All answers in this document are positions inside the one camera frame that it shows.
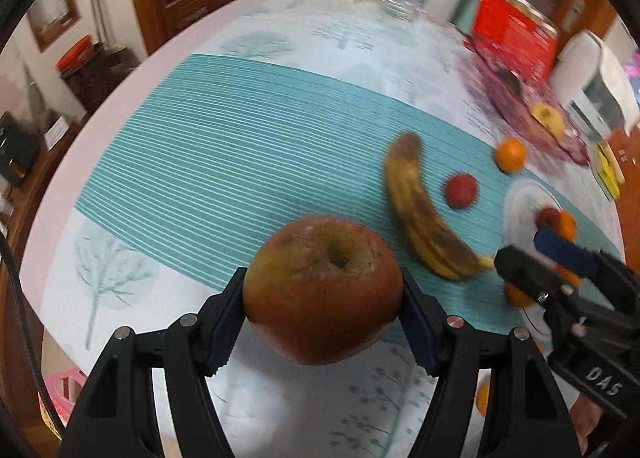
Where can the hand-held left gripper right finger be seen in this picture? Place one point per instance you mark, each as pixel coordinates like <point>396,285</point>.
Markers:
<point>420,333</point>

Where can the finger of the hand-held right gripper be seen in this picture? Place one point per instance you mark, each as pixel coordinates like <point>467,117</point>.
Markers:
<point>525,268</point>
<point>560,248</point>

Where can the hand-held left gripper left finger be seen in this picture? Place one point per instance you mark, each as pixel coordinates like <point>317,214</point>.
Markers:
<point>225,338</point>

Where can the white floral plate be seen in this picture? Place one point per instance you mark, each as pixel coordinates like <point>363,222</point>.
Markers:
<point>520,208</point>

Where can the large red apple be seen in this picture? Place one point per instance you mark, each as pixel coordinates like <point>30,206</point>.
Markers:
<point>320,298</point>

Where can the brown spotted banana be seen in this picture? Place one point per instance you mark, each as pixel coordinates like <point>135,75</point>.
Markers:
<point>410,203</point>

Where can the red faceted fruit tray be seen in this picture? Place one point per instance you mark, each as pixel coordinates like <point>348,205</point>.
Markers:
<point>505,103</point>

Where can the person's right hand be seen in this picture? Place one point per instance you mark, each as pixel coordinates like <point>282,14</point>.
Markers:
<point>585,420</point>

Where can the small red lychee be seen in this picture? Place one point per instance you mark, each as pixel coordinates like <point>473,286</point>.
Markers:
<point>546,218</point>
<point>460,190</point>

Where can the yellow packet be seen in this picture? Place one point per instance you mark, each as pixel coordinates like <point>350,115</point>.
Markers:
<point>607,170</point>

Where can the pink plastic basket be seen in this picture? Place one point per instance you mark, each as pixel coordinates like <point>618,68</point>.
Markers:
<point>62,398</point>

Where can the dark avocado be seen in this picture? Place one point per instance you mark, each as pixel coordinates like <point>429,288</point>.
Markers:
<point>510,81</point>

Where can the white countertop appliance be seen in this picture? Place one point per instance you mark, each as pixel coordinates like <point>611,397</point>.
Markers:
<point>580,73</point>

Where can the red printed box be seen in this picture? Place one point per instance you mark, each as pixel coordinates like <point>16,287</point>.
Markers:
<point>515,33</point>

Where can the white plastic bottle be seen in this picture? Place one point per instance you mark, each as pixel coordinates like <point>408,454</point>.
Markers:
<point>442,3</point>

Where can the black device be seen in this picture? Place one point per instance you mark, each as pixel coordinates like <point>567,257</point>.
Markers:
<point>17,148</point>

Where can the red lidded jar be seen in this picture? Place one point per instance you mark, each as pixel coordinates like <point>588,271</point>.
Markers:
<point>80,68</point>

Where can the tree print tablecloth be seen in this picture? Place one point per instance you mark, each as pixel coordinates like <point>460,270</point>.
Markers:
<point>310,28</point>

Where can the wooden framed picture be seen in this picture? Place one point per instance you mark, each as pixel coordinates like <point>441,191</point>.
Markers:
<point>52,10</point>

